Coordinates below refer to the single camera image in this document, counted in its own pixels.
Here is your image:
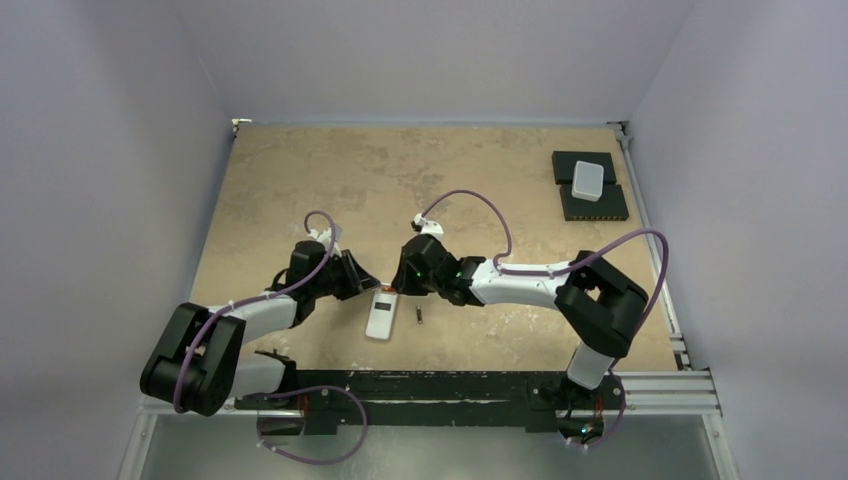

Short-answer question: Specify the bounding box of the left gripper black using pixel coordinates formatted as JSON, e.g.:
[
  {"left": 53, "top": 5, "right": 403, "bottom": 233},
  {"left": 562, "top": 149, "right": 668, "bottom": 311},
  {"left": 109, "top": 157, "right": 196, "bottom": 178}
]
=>
[{"left": 309, "top": 249, "right": 378, "bottom": 300}]

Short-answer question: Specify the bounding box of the white remote control red face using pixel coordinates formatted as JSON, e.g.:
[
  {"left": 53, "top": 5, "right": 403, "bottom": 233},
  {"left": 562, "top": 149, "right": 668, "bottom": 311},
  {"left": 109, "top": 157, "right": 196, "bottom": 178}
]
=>
[{"left": 365, "top": 287, "right": 398, "bottom": 341}]

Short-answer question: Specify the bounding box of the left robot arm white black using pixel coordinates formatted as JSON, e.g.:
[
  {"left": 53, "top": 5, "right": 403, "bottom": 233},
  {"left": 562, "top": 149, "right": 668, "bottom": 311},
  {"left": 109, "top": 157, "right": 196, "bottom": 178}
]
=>
[{"left": 139, "top": 240, "right": 381, "bottom": 416}]

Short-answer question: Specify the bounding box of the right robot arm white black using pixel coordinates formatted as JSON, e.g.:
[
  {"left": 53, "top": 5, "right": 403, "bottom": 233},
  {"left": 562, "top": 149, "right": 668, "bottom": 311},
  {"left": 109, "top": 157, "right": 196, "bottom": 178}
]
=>
[{"left": 391, "top": 234, "right": 650, "bottom": 407}]

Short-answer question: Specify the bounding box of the black tray rear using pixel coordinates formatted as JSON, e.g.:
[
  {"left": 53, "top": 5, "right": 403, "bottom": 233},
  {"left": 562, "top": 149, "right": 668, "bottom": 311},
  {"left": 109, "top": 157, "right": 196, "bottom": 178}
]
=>
[{"left": 551, "top": 150, "right": 617, "bottom": 186}]

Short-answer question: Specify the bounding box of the black tray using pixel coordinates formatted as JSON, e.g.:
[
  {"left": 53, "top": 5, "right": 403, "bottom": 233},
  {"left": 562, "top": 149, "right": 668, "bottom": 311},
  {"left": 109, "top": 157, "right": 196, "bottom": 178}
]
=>
[
  {"left": 551, "top": 150, "right": 617, "bottom": 186},
  {"left": 559, "top": 184, "right": 629, "bottom": 221}
]

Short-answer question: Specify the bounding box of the white plastic box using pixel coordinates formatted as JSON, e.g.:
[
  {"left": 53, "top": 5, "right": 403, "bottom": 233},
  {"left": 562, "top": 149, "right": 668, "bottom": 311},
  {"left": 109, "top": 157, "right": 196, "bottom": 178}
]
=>
[{"left": 571, "top": 161, "right": 605, "bottom": 202}]

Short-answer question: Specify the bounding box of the black tray front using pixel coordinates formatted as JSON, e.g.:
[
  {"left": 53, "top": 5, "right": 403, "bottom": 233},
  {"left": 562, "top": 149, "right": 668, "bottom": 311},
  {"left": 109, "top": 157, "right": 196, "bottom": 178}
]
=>
[{"left": 559, "top": 184, "right": 629, "bottom": 221}]

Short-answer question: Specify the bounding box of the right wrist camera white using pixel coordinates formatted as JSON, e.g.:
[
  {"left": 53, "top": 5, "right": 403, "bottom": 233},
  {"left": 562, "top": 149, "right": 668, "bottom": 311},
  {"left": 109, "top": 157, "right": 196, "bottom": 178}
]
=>
[{"left": 411, "top": 214, "right": 444, "bottom": 241}]

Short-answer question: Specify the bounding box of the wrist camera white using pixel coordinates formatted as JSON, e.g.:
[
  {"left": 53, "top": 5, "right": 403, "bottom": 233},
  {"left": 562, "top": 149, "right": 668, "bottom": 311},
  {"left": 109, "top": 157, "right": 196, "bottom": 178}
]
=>
[
  {"left": 411, "top": 214, "right": 444, "bottom": 241},
  {"left": 308, "top": 225, "right": 343, "bottom": 255}
]

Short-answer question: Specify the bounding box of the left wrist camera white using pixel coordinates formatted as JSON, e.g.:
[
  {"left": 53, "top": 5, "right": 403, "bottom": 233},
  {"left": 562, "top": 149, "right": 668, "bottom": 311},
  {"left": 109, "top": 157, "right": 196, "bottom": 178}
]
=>
[{"left": 308, "top": 225, "right": 343, "bottom": 255}]

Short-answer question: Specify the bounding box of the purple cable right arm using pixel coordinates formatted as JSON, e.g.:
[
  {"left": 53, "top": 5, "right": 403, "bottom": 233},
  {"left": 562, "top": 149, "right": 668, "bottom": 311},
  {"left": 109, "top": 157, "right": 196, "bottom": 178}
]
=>
[{"left": 417, "top": 189, "right": 670, "bottom": 372}]

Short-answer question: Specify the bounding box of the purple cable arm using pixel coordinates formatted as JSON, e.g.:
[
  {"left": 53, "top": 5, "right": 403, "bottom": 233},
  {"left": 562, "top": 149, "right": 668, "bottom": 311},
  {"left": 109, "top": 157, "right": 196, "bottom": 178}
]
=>
[
  {"left": 172, "top": 210, "right": 339, "bottom": 415},
  {"left": 417, "top": 189, "right": 670, "bottom": 372}
]

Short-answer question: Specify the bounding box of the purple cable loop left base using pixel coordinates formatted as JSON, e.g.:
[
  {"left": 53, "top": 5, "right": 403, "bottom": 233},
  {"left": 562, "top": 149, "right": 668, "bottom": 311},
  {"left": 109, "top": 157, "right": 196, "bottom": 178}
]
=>
[{"left": 255, "top": 385, "right": 370, "bottom": 467}]

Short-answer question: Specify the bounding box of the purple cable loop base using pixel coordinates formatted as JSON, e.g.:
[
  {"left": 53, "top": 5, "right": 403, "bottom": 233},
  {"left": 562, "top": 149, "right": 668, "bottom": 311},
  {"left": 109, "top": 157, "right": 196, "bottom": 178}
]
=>
[
  {"left": 559, "top": 370, "right": 627, "bottom": 452},
  {"left": 255, "top": 385, "right": 370, "bottom": 467}
]

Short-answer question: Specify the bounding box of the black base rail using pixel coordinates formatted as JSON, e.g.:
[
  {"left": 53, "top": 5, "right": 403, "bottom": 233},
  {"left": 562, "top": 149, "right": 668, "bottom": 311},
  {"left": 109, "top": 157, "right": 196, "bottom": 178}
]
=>
[{"left": 235, "top": 368, "right": 627, "bottom": 436}]

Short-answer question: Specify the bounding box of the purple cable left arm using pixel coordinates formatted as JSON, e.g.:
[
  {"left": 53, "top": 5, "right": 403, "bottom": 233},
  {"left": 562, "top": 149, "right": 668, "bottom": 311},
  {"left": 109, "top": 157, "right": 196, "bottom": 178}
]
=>
[{"left": 172, "top": 210, "right": 339, "bottom": 415}]

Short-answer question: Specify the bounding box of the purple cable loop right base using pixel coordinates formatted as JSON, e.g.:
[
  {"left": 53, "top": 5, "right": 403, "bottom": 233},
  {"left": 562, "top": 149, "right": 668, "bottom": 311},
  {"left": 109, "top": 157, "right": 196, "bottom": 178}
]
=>
[{"left": 559, "top": 370, "right": 627, "bottom": 452}]

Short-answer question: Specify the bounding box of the aluminium frame rail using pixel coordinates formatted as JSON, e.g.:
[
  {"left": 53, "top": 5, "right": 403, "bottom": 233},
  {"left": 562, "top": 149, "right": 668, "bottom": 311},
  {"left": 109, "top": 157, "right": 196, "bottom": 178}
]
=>
[{"left": 120, "top": 123, "right": 731, "bottom": 479}]

